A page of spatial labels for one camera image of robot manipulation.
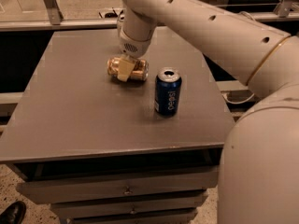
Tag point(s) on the blue Pepsi can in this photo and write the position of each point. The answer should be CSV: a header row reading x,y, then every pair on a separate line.
x,y
167,91

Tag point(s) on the grey drawer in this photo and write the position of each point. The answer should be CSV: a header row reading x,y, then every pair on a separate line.
x,y
116,186
130,205
176,216

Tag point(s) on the middle grey drawer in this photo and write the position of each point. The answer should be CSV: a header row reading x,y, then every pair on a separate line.
x,y
130,205

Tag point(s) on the top grey drawer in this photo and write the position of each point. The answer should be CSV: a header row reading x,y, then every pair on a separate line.
x,y
116,186

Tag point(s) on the grey drawer cabinet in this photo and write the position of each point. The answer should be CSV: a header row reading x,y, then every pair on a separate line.
x,y
74,120

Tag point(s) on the metal window railing frame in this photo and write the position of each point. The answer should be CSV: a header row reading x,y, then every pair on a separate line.
x,y
24,15

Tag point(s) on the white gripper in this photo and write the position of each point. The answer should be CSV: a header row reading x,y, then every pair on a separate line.
x,y
135,48

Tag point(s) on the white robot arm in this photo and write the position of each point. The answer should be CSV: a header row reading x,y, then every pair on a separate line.
x,y
259,169

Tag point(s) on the black shoe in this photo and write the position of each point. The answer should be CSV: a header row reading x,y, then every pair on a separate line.
x,y
14,214

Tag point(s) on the white green soda can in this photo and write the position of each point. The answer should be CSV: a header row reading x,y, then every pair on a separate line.
x,y
120,20

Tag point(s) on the bottom grey drawer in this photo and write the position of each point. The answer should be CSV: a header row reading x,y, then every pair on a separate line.
x,y
176,216

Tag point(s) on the orange soda can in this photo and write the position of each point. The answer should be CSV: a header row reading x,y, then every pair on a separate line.
x,y
124,69

